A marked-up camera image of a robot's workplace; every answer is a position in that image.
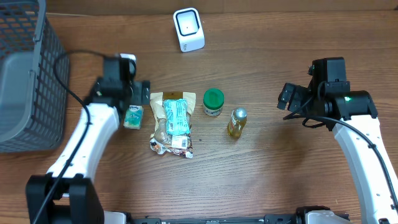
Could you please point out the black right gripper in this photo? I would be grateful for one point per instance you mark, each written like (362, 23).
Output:
(298, 95)

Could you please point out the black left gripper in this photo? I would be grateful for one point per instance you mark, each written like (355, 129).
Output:
(142, 92)

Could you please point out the teal tissue pack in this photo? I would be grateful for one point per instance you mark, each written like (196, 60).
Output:
(133, 117)

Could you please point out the yellow drink bottle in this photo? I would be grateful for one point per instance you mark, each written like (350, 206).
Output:
(237, 121)

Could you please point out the brown nut pouch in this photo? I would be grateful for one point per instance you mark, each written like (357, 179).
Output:
(157, 105)

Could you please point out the green lid jar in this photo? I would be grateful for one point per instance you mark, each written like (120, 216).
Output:
(213, 101)

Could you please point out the teal snack packet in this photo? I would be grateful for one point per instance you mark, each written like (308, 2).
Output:
(176, 113)

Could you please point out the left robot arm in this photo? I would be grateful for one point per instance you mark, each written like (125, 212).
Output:
(66, 193)

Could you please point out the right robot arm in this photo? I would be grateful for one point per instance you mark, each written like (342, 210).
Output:
(352, 117)

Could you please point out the white barcode scanner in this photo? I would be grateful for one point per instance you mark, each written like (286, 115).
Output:
(189, 29)

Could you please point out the grey plastic mesh basket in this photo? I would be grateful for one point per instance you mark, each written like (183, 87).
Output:
(33, 100)

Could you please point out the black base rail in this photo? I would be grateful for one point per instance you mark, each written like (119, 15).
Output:
(267, 219)

